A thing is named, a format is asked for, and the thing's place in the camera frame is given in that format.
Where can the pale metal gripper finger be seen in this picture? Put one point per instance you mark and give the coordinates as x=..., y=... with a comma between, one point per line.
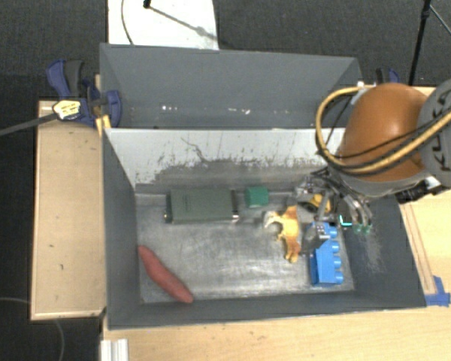
x=315, y=239
x=304, y=194

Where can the orange toy animal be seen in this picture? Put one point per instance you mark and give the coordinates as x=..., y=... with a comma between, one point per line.
x=291, y=231

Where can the blue toy building brick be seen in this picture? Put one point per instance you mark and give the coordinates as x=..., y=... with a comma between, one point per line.
x=327, y=265

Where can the small green cube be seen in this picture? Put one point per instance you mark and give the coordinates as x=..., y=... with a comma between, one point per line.
x=256, y=196

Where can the grey metal bin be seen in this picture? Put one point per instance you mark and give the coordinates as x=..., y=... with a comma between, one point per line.
x=225, y=254

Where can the dark green flat block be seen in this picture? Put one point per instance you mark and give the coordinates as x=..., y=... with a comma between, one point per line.
x=201, y=206

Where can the red-brown sweet potato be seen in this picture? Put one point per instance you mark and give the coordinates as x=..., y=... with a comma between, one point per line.
x=161, y=273

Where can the pale wood flat board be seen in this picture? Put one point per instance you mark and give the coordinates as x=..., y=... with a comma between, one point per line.
x=69, y=209

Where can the black cylinder on white bracket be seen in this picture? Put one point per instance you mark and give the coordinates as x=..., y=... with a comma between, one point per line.
x=417, y=192

